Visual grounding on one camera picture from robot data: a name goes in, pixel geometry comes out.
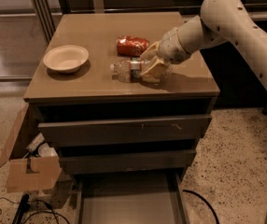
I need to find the brown cardboard box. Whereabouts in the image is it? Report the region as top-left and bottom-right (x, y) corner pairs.
(0, 105), (62, 193)

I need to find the beige paper bowl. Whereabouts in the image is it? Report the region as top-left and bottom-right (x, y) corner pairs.
(43, 45), (89, 74)

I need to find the grey drawer cabinet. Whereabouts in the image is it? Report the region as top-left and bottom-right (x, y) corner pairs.
(24, 13), (219, 177)

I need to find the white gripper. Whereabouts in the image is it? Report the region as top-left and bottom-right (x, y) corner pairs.
(140, 27), (190, 83)

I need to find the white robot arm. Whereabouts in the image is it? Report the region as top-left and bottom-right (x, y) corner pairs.
(144, 0), (267, 224)

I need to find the white bottle in box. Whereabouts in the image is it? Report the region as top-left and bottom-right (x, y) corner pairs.
(26, 133), (45, 153)

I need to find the black power strip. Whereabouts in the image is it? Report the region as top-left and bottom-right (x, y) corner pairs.
(12, 194), (30, 224)

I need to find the grey middle drawer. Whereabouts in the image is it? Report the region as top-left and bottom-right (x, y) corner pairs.
(59, 149), (196, 175)

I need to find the white cup in box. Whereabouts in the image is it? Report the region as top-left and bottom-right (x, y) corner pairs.
(38, 143), (57, 157)

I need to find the crushed red soda can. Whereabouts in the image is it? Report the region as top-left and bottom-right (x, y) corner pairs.
(117, 35), (149, 57)

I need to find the grey drawer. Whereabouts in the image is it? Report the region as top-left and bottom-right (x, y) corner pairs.
(75, 170), (189, 224)
(59, 149), (196, 175)
(38, 115), (211, 147)

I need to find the grey top drawer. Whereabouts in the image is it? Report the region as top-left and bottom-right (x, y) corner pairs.
(38, 115), (211, 147)

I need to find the thin black cable left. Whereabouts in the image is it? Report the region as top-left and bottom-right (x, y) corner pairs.
(0, 197), (71, 224)

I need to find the black cable right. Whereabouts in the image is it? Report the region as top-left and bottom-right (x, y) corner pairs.
(182, 189), (220, 224)

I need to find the grey bottom drawer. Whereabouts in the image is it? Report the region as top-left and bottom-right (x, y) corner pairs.
(75, 170), (189, 224)

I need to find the clear plastic water bottle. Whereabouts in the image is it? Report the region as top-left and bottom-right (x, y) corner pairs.
(110, 58), (172, 84)

